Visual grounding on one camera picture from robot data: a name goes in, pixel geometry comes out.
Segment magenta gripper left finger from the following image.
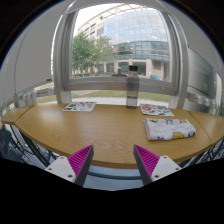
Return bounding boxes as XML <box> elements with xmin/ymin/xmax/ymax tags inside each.
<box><xmin>45</xmin><ymin>144</ymin><xmax>95</xmax><ymax>187</ymax></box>

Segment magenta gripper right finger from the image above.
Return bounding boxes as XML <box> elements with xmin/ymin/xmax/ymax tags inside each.
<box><xmin>133</xmin><ymin>144</ymin><xmax>183</xmax><ymax>186</ymax></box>

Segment white patterned towel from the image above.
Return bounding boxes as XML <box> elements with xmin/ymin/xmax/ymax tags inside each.
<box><xmin>144</xmin><ymin>118</ymin><xmax>196</xmax><ymax>141</ymax></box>

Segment right sticker sheet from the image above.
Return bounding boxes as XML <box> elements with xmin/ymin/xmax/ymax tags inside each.
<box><xmin>140</xmin><ymin>104</ymin><xmax>173</xmax><ymax>116</ymax></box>

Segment sticker sheet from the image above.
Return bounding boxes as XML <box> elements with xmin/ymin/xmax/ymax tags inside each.
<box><xmin>64</xmin><ymin>102</ymin><xmax>96</xmax><ymax>112</ymax></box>
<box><xmin>140</xmin><ymin>104</ymin><xmax>173</xmax><ymax>116</ymax></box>

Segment left sticker sheet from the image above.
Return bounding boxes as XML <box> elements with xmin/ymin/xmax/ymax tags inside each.
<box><xmin>64</xmin><ymin>102</ymin><xmax>96</xmax><ymax>112</ymax></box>

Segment clear water bottle black cap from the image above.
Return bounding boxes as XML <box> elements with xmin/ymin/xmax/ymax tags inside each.
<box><xmin>126</xmin><ymin>65</ymin><xmax>139</xmax><ymax>109</ymax></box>

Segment white power strip left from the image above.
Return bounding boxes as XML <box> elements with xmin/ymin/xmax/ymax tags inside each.
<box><xmin>14</xmin><ymin>85</ymin><xmax>56</xmax><ymax>107</ymax></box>

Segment white power strip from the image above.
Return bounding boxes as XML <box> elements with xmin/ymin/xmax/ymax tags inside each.
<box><xmin>14</xmin><ymin>85</ymin><xmax>56</xmax><ymax>107</ymax></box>
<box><xmin>187</xmin><ymin>93</ymin><xmax>220</xmax><ymax>110</ymax></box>

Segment white power strip right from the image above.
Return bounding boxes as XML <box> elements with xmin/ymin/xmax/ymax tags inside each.
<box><xmin>187</xmin><ymin>93</ymin><xmax>220</xmax><ymax>110</ymax></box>

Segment white window frame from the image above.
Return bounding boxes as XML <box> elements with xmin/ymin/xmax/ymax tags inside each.
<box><xmin>53</xmin><ymin>0</ymin><xmax>189</xmax><ymax>109</ymax></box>

